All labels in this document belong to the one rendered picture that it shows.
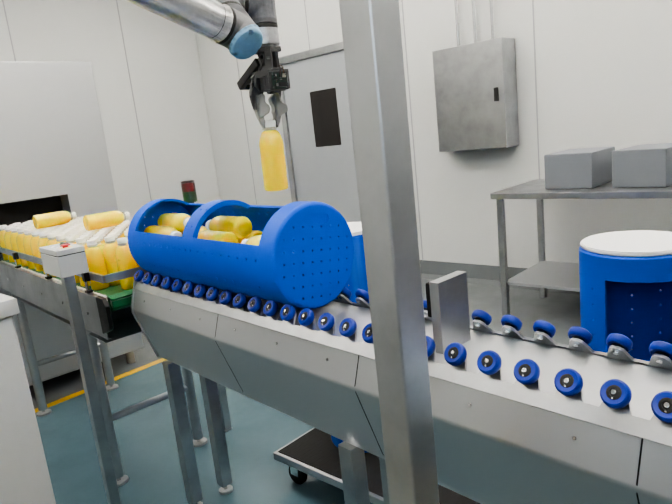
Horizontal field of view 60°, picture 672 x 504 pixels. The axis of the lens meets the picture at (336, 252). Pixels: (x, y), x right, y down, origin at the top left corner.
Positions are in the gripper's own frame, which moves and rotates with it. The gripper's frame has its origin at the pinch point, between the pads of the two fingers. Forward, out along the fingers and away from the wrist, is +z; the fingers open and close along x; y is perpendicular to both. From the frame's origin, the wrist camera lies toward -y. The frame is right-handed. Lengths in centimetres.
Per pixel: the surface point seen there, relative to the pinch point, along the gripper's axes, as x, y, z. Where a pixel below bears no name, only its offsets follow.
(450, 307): -7, 64, 42
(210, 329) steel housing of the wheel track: -19, -17, 59
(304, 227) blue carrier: -8.4, 20.9, 27.1
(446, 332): -9, 65, 47
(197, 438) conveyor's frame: 13, -105, 143
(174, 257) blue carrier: -19, -32, 38
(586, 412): -17, 98, 51
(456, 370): -17, 72, 50
